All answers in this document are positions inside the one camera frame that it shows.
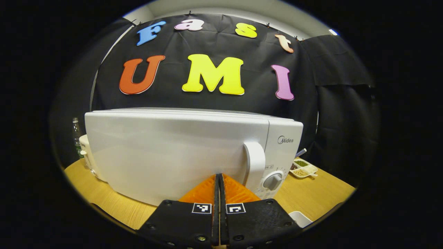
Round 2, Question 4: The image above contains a white toaster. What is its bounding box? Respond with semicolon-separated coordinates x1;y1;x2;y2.
79;134;104;178

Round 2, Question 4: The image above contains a white divided seasoning dish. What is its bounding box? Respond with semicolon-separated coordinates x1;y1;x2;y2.
290;158;318;179

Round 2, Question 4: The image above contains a white rectangular plastic tray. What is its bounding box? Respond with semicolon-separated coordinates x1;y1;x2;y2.
288;211;314;228

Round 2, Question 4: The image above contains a clear water bottle green label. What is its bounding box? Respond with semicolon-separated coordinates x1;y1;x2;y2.
72;118;84;159

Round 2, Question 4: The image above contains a black backdrop cloth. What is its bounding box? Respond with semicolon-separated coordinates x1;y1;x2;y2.
48;14;381;187

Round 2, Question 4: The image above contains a white microwave oven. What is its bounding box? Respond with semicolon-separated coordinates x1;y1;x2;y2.
84;107;304;207

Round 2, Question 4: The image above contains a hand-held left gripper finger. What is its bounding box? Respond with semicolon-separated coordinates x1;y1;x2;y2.
219;173;302;249
137;174;220;249

